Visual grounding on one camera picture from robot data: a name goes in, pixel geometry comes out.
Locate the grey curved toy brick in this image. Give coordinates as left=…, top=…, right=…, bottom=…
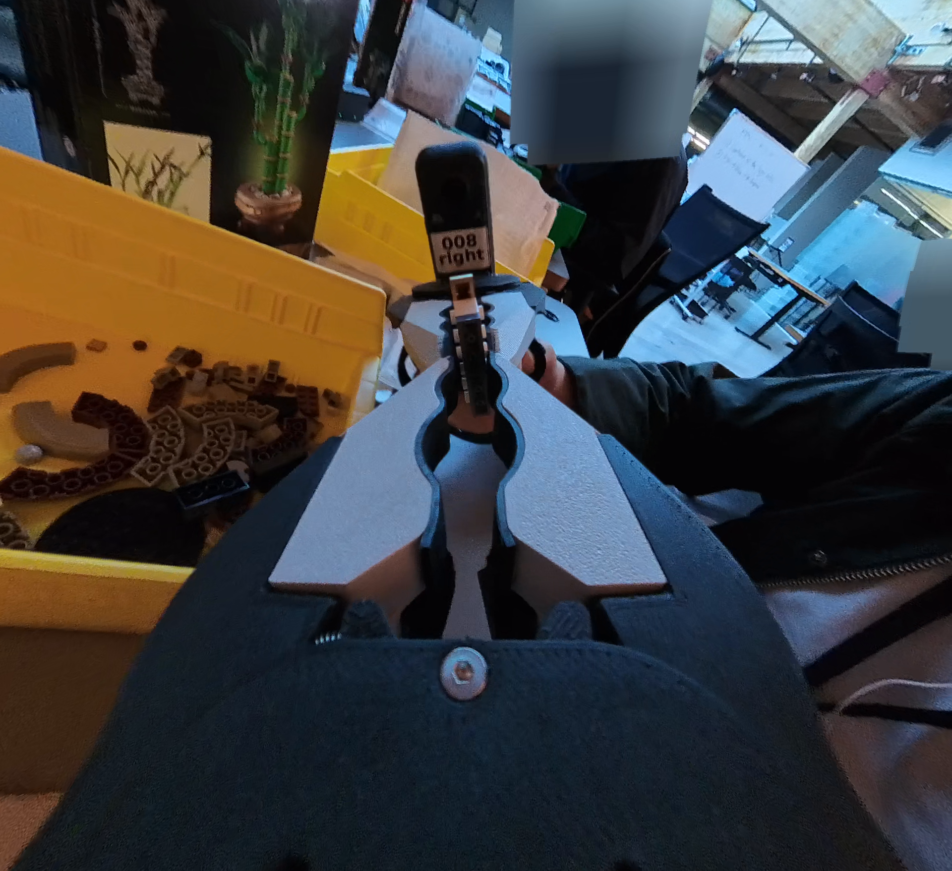
left=11, top=399, right=113, bottom=459
left=0, top=342, right=79, bottom=394

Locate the black bamboo toy box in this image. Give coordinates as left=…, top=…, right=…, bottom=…
left=0, top=0, right=369, bottom=247

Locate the pile of toy bricks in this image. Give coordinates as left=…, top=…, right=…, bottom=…
left=70, top=347, right=351, bottom=508

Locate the white earphone cable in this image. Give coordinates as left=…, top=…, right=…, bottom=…
left=836, top=678, right=952, bottom=716

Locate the whiteboard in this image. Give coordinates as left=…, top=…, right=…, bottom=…
left=688, top=109, right=812, bottom=221

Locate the black shoulder strap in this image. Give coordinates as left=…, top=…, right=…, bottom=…
left=803, top=588, right=952, bottom=686

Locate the yellow plastic bin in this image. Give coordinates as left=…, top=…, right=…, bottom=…
left=0, top=146, right=388, bottom=638
left=323, top=146, right=555, bottom=285

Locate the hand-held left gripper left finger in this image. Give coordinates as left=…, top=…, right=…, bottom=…
left=269, top=358, right=449, bottom=638

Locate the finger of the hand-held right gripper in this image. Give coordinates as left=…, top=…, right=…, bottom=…
left=404, top=298, right=455, bottom=375
left=482, top=293, right=539, bottom=371

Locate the wooden post with red bracket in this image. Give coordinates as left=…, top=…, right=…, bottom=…
left=792, top=64, right=893, bottom=166

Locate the black office chair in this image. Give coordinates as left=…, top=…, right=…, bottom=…
left=595, top=185, right=771, bottom=359

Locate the person's torso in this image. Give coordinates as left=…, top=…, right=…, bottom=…
left=699, top=492, right=952, bottom=871

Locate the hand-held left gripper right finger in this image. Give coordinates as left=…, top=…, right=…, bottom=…
left=493, top=358, right=668, bottom=636

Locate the grey desk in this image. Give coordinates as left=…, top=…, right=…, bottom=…
left=0, top=284, right=592, bottom=798

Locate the brown paper bag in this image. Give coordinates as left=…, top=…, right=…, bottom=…
left=375, top=109, right=559, bottom=270

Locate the person's right hand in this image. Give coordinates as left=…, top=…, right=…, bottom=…
left=523, top=345, right=579, bottom=401

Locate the person's right forearm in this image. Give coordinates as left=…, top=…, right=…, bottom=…
left=558, top=356, right=952, bottom=575

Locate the black long toy brick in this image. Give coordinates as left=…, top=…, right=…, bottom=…
left=448, top=275, right=495, bottom=417

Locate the black round toy plate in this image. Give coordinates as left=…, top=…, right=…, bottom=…
left=33, top=488, right=209, bottom=567

